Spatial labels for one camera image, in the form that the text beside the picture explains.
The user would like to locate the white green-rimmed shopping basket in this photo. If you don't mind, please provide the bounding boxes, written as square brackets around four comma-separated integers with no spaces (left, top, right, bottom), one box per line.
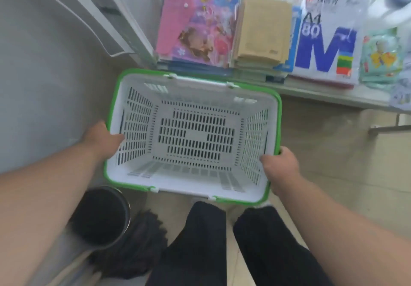
[103,68,282,207]

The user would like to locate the person's right hand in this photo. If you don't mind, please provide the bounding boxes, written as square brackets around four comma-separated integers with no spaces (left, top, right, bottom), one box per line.
[259,146,302,196]

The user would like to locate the black round bin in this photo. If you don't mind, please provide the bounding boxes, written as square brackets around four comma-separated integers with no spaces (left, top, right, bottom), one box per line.
[69,186,131,249]

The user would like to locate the stack of brown envelopes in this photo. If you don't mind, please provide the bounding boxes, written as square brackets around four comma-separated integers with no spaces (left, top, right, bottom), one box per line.
[232,0,293,69]

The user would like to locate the white metal shelf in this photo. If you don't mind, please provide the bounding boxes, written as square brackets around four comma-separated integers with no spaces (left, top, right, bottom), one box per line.
[141,0,411,135]

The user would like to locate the person's left hand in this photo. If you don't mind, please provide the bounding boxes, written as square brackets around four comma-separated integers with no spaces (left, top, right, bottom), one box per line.
[79,120,125,162]

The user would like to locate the dark mop head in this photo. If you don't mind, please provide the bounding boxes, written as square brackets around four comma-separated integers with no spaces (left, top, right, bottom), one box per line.
[90,210,168,280]

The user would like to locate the person's black trousers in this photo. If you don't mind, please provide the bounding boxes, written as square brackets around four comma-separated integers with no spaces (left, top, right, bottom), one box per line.
[146,201,334,286]

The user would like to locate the grey leaning panel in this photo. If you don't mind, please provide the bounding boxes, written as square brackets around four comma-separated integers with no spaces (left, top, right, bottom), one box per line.
[16,0,134,58]

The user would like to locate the pink cartoon file folder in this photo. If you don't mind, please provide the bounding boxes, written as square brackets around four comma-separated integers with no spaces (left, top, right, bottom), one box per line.
[155,0,244,68]

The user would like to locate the person's right forearm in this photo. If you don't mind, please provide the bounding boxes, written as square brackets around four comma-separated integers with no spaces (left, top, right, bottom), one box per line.
[273,177,411,286]

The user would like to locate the person's left forearm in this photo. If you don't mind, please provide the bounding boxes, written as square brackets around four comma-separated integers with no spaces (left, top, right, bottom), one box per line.
[0,141,100,286]

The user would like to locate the green cartoon packet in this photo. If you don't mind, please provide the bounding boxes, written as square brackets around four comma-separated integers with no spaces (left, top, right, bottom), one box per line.
[359,28,402,88]

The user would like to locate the white blue copy paper pack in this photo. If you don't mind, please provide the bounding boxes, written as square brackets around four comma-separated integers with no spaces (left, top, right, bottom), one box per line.
[289,0,370,85]

